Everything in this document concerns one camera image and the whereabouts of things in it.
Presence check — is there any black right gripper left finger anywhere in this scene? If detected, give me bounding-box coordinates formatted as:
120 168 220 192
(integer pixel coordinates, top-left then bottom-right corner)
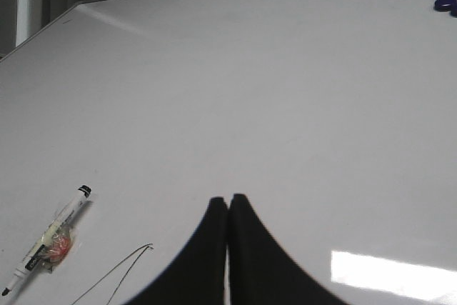
128 196 229 304

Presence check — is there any blue round magnet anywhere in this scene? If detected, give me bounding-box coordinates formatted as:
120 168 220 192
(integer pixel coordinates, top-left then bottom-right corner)
433 0 456 18

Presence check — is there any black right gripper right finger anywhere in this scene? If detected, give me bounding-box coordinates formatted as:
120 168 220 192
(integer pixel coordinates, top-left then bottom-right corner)
228 194 344 304

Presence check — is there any white whiteboard with aluminium frame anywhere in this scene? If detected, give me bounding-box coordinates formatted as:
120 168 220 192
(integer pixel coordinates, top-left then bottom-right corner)
1 0 456 304

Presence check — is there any white black whiteboard marker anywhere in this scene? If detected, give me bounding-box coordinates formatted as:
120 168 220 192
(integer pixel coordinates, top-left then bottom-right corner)
1 185 92 296

